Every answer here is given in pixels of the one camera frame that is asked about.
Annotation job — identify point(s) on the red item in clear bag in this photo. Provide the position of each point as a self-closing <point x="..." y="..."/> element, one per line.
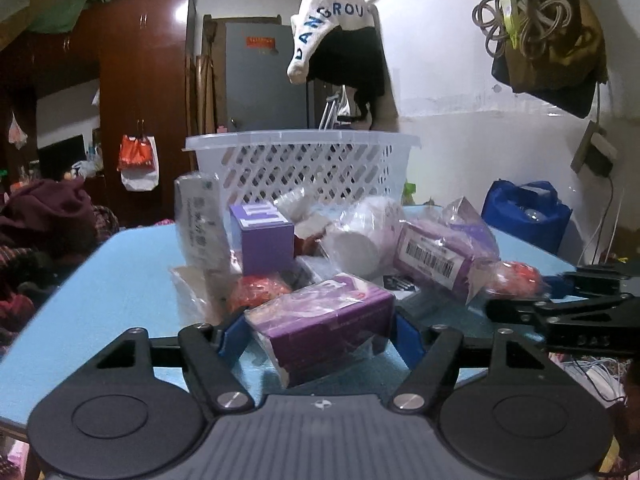
<point x="513" y="279"/>

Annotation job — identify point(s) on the metal crutches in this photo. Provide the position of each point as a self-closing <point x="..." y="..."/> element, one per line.
<point x="329" y="116"/>

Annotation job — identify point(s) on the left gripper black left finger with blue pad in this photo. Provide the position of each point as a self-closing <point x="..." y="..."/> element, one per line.
<point x="209" y="353"/>

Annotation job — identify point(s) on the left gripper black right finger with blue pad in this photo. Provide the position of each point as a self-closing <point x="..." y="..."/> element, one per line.
<point x="432" y="357"/>

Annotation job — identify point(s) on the grey metal door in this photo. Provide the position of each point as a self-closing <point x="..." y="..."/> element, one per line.
<point x="259" y="95"/>

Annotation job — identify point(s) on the maroon clothes pile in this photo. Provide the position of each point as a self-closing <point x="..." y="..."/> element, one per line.
<point x="48" y="228"/>

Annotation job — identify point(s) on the red white hanging bag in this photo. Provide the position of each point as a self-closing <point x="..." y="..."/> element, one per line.
<point x="138" y="164"/>

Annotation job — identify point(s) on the white round bottle in bag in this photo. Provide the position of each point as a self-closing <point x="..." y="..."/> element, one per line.
<point x="363" y="239"/>

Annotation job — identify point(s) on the purple cube box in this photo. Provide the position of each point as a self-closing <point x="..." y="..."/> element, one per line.
<point x="262" y="238"/>

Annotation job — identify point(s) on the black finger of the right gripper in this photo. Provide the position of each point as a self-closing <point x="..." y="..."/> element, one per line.
<point x="592" y="311"/>

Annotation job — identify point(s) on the white plastic lattice basket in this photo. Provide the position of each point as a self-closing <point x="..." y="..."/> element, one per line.
<point x="341" y="167"/>

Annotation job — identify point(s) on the white black hanging jacket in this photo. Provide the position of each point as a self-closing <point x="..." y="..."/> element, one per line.
<point x="336" y="42"/>

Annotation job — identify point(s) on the blue shopping bag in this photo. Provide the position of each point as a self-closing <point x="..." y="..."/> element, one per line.
<point x="532" y="212"/>

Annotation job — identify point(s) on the white medicine box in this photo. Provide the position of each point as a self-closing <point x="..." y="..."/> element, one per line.
<point x="202" y="237"/>

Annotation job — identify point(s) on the dark hanging bag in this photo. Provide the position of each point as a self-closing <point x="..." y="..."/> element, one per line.
<point x="560" y="57"/>

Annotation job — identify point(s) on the purple barcode box in bag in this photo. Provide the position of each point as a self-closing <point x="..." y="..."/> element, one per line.
<point x="450" y="248"/>

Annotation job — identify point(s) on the red item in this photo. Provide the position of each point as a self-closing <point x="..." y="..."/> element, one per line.
<point x="513" y="279"/>
<point x="252" y="291"/>

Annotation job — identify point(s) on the dark red wooden wardrobe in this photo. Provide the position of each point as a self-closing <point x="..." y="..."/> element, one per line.
<point x="140" y="51"/>

